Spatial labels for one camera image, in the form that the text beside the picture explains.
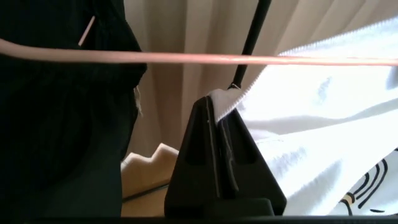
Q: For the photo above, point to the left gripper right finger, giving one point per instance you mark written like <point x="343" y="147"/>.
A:
<point x="255" y="180"/>

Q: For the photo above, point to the black clothes rack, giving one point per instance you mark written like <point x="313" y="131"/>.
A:
<point x="253" y="31"/>

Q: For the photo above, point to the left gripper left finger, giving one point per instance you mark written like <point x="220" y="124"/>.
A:
<point x="192" y="180"/>

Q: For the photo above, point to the white garment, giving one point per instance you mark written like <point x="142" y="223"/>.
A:
<point x="311" y="102"/>

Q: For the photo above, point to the black shorts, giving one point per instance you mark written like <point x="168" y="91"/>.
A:
<point x="62" y="124"/>

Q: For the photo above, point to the beige curtain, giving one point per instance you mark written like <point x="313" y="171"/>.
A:
<point x="186" y="28"/>

